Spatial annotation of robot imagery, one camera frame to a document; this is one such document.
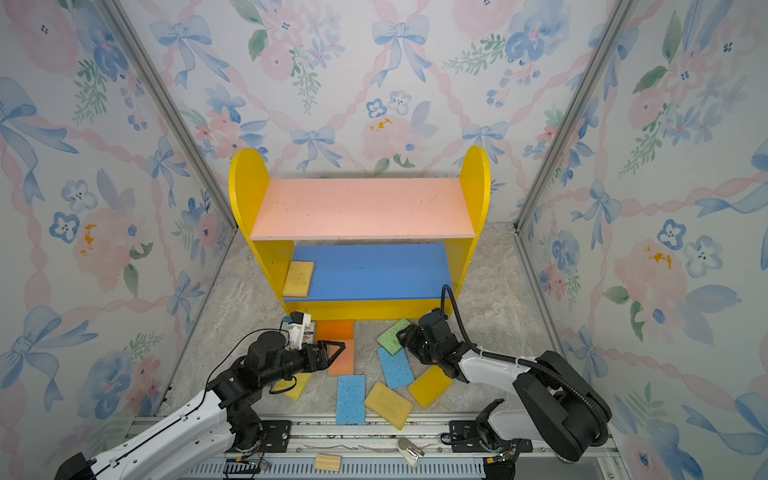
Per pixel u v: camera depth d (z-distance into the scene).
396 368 0.84
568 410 0.42
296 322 0.72
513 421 0.61
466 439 0.73
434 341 0.69
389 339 0.88
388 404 0.77
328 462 0.70
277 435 0.74
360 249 0.95
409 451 0.70
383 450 0.73
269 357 0.60
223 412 0.55
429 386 0.82
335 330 0.93
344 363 0.82
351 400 0.78
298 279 0.85
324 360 0.68
